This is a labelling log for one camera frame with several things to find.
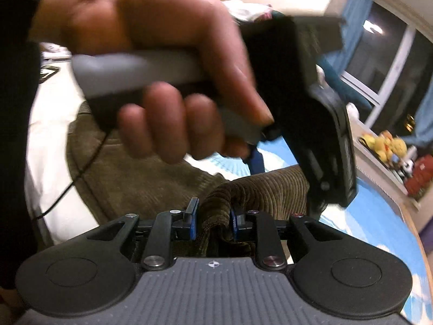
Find blue printed bed sheet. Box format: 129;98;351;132
184;139;428;325

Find person's left hand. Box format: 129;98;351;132
29;0;274;165

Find red cushion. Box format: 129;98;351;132
404;156;433;197

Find crumpled colourful cloth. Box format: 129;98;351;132
223;0;288;21

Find dark blue cloth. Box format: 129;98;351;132
248;142;267;176

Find teal cloth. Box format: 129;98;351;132
318;56;373;109

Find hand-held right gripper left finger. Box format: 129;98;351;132
91;197;200;271

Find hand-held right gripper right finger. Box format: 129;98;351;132
229;208;339;271

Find blue curtain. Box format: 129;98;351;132
340;0;376;41

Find dark flat object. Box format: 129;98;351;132
38;66;60;85

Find white bed sheet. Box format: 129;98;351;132
25;42;102;246

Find black cable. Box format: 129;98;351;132
32;127;112;220

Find olive brown corduroy pants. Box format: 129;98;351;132
66;100;310;265

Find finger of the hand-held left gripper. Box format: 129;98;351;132
306;176;330;220

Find window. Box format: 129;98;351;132
342;0;433;132

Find yellow plush toy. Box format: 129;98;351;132
359;130;408;166

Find wooden bed frame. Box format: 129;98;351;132
402;206;433;315

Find black and white plush toy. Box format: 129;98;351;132
396;157;416;177

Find white headboard shelf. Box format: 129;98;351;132
348;105;433;210

